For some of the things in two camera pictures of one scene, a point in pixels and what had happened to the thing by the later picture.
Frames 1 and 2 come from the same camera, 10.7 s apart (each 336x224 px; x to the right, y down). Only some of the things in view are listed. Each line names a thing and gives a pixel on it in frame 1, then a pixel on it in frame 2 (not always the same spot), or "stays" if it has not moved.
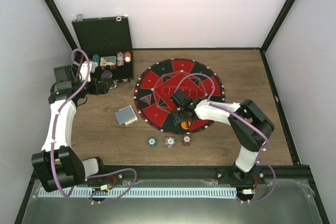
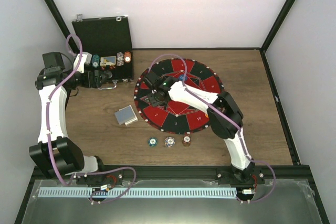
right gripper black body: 180,118 -> 157,101
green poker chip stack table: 151,141 stays
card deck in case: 107,60 stays
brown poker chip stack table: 186,139 stays
